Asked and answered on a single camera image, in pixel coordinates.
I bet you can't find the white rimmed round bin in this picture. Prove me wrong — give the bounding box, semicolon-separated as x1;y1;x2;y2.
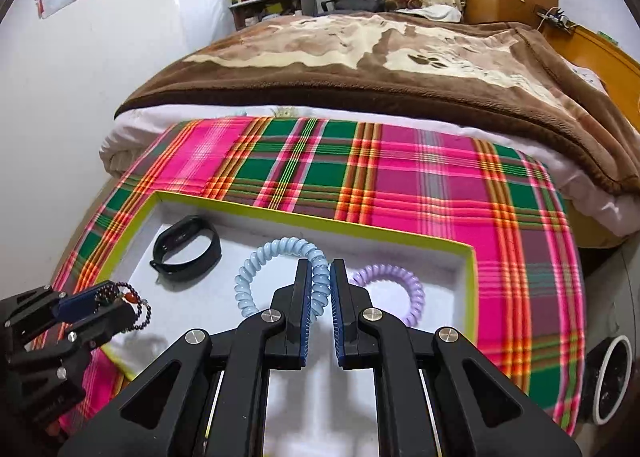
582;334;635;425

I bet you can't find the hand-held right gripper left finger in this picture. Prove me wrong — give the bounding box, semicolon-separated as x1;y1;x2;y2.
57;259;313;457

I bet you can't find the brown printed blanket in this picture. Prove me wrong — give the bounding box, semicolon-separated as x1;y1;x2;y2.
114;13;640;198

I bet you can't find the white tray with green rim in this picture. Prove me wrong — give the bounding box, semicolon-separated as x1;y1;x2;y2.
95;189;479;457

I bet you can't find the white patterned pillow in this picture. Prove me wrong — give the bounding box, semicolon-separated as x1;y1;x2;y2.
570;64;608;92

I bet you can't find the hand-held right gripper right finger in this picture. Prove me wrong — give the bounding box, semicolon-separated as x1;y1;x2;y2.
329;259;583;457

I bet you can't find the blue spiral hair tie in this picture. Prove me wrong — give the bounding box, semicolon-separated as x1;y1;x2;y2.
234;237;332;325

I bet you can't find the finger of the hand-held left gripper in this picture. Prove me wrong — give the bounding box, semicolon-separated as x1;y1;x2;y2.
4;284;122;338
10;304;141;380

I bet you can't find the black fitness band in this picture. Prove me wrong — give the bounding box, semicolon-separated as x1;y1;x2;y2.
149;216;223;281

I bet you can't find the wooden headboard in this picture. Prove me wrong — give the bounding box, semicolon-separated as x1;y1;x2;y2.
542;22;640;132

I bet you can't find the power strip with plugs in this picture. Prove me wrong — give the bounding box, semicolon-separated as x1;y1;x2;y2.
534;4;576;30

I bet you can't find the purple spiral hair tie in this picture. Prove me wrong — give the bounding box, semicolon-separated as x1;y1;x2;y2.
348;263;426;329

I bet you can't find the pink green plaid cloth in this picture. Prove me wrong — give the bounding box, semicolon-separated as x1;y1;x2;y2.
32;117;587;440

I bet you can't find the dark bead bracelet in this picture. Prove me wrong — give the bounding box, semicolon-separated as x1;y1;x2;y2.
95;282;152;335

